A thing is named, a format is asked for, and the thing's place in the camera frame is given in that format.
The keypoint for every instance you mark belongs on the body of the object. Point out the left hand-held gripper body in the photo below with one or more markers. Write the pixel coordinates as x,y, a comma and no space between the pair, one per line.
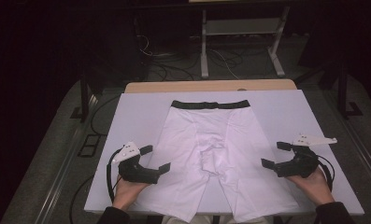
136,172

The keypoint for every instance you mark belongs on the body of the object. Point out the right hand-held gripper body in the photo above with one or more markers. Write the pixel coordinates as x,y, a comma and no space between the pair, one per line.
301,165

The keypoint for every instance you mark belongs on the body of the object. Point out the white shorts with black waistband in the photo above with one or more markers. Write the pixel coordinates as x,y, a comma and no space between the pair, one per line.
186,140

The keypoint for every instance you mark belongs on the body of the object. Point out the person's left hand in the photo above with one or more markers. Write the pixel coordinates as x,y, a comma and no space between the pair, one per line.
127,193

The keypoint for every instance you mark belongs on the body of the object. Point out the person's right hand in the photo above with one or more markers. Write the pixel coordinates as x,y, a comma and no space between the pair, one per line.
315,188

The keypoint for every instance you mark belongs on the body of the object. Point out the white board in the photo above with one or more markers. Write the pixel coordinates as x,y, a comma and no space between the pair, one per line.
136,124

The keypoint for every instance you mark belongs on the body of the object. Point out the black metal stand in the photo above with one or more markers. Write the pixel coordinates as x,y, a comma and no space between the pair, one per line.
84,93
342,93

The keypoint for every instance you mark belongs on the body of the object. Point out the dark cabinet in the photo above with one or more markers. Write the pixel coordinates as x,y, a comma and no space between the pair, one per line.
121,46

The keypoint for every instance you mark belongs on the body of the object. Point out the white metal stand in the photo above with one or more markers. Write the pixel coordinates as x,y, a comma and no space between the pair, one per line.
242,26

